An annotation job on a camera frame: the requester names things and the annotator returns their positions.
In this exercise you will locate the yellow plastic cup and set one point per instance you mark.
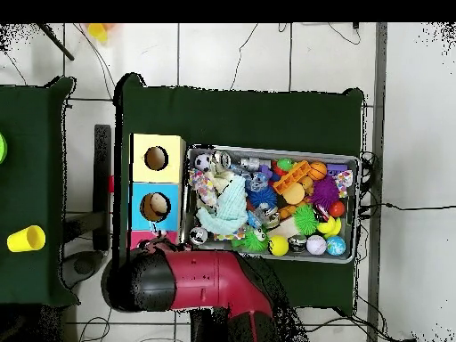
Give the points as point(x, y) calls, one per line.
point(97, 32)
point(25, 238)

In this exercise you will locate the colourful polka-dot cloth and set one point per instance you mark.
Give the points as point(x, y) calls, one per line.
point(203, 185)

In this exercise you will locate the green round object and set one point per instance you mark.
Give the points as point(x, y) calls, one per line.
point(2, 148)

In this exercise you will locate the black flat panel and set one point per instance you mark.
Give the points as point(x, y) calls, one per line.
point(102, 185)

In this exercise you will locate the orange plastic building block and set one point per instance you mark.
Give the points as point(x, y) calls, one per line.
point(290, 176)

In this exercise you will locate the cream white cloth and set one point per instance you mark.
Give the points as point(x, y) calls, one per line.
point(221, 181)

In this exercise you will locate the yellow smiley ball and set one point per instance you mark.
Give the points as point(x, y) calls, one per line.
point(278, 245)

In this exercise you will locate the mint green cloth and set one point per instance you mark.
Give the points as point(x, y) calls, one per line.
point(231, 206)

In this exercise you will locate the orange basketball toy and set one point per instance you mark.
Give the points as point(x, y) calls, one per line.
point(316, 171)

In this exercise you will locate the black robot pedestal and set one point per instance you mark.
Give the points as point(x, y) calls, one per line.
point(206, 327)

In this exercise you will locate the white baseball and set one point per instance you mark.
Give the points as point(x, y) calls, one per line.
point(316, 245)

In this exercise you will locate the blue globe ball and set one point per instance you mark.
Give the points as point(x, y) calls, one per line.
point(336, 245)

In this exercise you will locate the black rod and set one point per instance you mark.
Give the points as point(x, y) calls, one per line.
point(57, 41)

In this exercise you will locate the shallow metal mesh bin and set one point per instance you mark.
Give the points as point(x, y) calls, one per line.
point(320, 258)

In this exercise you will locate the purple spiky ball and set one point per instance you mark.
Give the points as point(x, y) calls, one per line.
point(324, 192)

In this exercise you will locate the black and white soccer ball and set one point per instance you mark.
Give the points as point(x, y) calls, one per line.
point(203, 162)

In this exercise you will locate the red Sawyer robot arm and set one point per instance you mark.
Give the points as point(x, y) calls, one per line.
point(213, 281)

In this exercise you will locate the green tentacle puffer ball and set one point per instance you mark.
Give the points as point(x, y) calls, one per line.
point(305, 219)

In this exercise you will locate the dark green table cloth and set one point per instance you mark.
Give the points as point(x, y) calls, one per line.
point(28, 160)
point(242, 114)

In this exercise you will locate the wooden box with three holes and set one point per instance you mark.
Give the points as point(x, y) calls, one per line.
point(140, 171)

